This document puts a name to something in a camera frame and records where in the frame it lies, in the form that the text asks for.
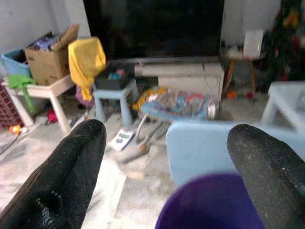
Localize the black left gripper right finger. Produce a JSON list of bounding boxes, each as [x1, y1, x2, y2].
[[226, 124, 305, 229]]

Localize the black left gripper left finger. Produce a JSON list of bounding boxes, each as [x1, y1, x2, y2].
[[0, 119, 107, 229]]

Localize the purple rubbish bin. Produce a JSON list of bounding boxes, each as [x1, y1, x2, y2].
[[155, 173, 265, 229]]

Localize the pink floor toy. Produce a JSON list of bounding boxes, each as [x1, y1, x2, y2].
[[46, 109, 58, 124]]

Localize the orange floor toy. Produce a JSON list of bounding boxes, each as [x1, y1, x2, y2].
[[9, 124, 28, 135]]

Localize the white booklet on floor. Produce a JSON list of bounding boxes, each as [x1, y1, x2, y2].
[[110, 128, 135, 151]]

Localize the purple cloth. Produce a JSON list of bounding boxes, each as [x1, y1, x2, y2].
[[75, 85, 95, 108]]

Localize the small pale blue kids table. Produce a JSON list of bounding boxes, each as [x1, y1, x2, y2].
[[260, 81, 305, 131]]

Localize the dark red woven basket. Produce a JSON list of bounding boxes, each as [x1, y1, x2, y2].
[[0, 83, 25, 129]]

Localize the small white plastic table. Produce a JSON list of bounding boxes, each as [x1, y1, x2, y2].
[[2, 74, 77, 134]]

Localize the pale blue square kids stool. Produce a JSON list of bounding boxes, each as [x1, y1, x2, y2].
[[92, 78, 140, 127]]

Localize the green cloth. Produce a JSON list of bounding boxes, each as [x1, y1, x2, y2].
[[7, 74, 37, 113]]

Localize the dark basket with toys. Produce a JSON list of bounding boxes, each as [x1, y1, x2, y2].
[[94, 67, 134, 91]]

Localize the open brown cardboard box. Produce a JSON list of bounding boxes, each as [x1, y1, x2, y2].
[[23, 23, 80, 86]]

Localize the yellow cloth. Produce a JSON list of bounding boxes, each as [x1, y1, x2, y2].
[[68, 36, 107, 102]]

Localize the colourful baby bouncer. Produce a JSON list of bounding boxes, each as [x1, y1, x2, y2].
[[132, 86, 220, 144]]

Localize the blue plastic storage box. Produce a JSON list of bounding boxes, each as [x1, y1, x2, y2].
[[1, 49, 32, 78]]

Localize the wooden leg side table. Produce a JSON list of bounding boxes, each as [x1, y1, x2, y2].
[[220, 51, 265, 96]]

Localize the white television cabinet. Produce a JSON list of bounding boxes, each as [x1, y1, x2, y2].
[[134, 59, 225, 101]]

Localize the white translucent container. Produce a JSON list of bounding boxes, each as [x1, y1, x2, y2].
[[243, 29, 264, 59]]

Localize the decorated christmas tree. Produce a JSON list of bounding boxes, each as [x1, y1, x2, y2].
[[261, 0, 305, 82]]

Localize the large black television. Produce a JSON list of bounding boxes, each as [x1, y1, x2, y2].
[[83, 0, 225, 61]]

